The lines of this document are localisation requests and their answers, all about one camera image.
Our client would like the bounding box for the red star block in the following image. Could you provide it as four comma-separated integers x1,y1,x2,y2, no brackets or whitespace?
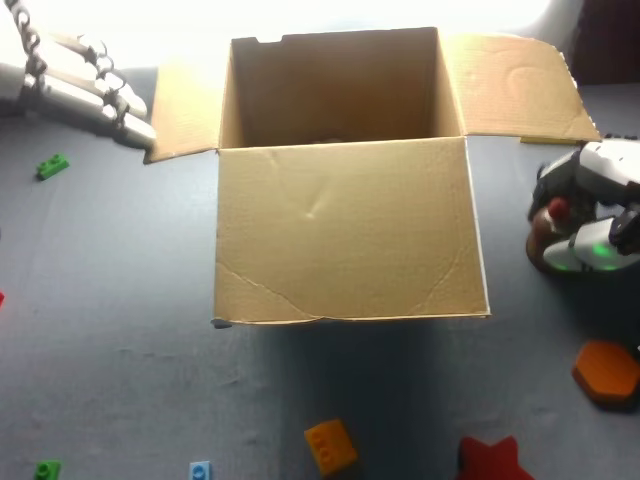
455,435,536,480

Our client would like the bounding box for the brown toy with red tip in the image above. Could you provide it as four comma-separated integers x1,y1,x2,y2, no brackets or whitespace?
525,197,576,274

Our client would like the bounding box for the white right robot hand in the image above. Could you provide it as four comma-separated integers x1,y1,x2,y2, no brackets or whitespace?
527,130,640,274

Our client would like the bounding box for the orange hexagon block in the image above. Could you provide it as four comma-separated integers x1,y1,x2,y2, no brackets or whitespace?
572,339,640,412

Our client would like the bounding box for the green studded toy brick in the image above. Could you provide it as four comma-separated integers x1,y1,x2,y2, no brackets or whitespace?
33,459,64,480
36,152,71,182

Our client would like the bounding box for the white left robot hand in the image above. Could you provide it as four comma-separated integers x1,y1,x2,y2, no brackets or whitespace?
0,0,157,151

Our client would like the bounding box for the grey table cloth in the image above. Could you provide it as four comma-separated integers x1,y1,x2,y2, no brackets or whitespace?
0,64,640,480

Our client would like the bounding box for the brown cardboard box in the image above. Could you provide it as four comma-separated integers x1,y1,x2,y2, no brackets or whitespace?
143,27,604,331

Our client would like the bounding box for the yellow studded toy brick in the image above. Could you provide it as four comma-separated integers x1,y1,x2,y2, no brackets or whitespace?
303,418,359,477

